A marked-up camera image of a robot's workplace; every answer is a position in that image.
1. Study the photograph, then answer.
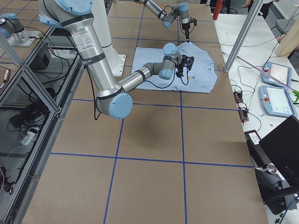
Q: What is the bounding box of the orange relay board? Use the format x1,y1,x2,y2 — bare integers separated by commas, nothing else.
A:
233,91,243,103

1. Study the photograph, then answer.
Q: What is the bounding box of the light blue t-shirt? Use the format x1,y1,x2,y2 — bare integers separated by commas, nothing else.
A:
131,41,219,94

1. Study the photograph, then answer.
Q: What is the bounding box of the aluminium frame post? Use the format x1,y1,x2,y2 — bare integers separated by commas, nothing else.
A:
224,0,264,73

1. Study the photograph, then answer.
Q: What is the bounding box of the aluminium frame rack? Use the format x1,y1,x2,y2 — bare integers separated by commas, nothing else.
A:
0,28,83,224

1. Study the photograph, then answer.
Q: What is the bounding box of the grabber reach stick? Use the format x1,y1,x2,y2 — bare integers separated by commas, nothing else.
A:
236,56,299,103

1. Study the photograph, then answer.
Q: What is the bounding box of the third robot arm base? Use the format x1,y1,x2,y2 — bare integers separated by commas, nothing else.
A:
0,13,40,47

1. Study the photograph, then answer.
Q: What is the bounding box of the black box with label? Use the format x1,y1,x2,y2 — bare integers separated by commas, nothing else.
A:
244,130,277,174

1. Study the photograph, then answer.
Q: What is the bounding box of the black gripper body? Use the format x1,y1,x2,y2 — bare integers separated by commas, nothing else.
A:
176,55,185,73
182,23,190,39

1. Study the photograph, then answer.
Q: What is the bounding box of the black monitor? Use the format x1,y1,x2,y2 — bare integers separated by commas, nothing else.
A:
259,115,299,186

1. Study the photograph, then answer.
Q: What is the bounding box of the far teach pendant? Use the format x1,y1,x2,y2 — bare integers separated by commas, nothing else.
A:
261,62,292,87

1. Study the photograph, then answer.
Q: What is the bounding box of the near teach pendant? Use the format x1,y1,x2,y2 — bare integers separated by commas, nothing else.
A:
259,85,297,118

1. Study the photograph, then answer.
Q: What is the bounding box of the red fire extinguisher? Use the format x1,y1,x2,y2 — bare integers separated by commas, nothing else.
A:
213,0,223,20

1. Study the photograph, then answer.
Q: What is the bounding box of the teach pendant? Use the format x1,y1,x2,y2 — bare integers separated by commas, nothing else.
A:
259,85,297,118
261,62,292,87

